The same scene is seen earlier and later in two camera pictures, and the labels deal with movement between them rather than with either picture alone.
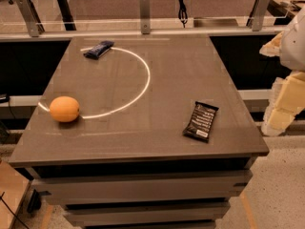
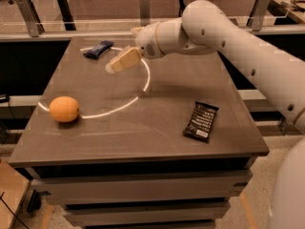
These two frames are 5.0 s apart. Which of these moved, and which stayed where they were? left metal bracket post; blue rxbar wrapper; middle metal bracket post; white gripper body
Moved: white gripper body
Stayed: middle metal bracket post; left metal bracket post; blue rxbar wrapper
